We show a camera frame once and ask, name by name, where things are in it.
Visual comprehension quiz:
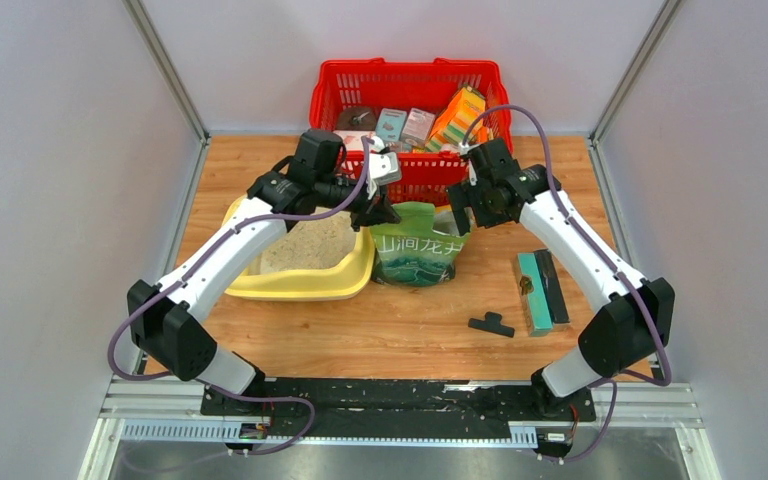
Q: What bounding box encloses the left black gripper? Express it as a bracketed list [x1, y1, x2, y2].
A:
[314, 174, 402, 233]

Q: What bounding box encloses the green litter bag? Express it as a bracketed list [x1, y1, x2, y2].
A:
[369, 202, 469, 287]

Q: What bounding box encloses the black bag clip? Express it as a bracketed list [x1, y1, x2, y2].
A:
[468, 311, 515, 338]

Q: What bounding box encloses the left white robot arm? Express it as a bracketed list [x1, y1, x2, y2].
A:
[114, 129, 402, 415]

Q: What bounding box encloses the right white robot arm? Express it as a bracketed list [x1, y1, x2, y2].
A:
[447, 139, 675, 419]

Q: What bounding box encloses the yellow litter box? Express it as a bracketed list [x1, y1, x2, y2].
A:
[225, 212, 375, 301]

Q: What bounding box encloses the pink grey small box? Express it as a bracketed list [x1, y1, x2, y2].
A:
[400, 108, 436, 147]

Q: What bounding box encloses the white red small box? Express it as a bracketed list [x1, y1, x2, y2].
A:
[333, 130, 375, 152]

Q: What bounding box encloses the teal small box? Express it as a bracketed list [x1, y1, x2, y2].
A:
[375, 108, 408, 143]

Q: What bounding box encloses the dark brown box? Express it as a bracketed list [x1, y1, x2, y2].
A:
[334, 106, 378, 131]

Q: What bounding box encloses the teal rectangular box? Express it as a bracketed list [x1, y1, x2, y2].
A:
[517, 253, 553, 337]

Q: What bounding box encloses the red plastic shopping basket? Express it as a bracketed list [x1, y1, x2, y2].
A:
[309, 58, 511, 206]

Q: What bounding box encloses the orange green striped sponge pack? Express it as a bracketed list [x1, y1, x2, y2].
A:
[424, 85, 486, 152]

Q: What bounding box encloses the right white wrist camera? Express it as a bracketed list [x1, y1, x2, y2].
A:
[458, 143, 477, 158]

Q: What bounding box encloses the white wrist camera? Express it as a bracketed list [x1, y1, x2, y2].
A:
[365, 152, 403, 197]
[458, 143, 477, 158]

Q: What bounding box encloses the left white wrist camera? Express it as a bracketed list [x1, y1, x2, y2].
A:
[365, 152, 403, 197]

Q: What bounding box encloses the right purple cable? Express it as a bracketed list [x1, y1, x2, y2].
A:
[461, 104, 673, 463]

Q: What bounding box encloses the purple cable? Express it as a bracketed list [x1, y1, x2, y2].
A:
[461, 104, 673, 463]
[106, 136, 375, 458]

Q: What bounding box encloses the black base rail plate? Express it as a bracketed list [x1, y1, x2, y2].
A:
[201, 378, 596, 440]

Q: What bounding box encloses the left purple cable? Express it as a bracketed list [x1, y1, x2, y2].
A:
[106, 136, 375, 458]

